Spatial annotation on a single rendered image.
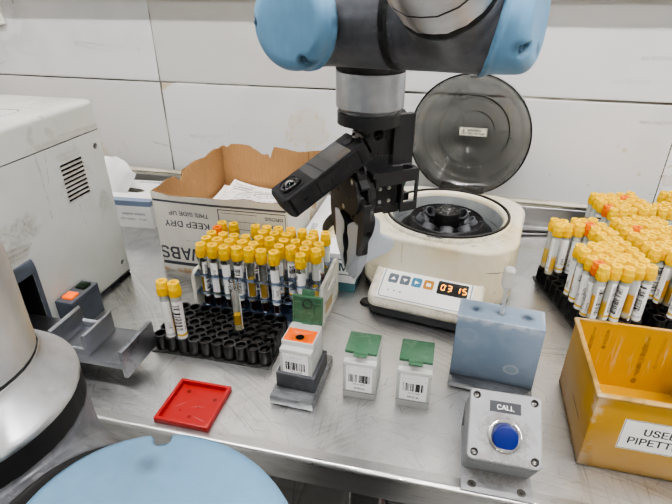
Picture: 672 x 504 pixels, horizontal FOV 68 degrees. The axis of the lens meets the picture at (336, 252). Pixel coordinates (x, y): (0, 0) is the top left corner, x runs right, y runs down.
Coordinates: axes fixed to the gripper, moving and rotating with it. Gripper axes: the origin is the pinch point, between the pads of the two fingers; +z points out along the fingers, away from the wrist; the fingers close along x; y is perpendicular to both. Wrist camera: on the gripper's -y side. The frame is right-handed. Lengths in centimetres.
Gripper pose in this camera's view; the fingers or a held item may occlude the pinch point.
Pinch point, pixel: (348, 269)
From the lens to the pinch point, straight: 64.2
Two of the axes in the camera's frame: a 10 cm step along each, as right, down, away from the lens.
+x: -4.2, -4.4, 7.9
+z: -0.1, 8.8, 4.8
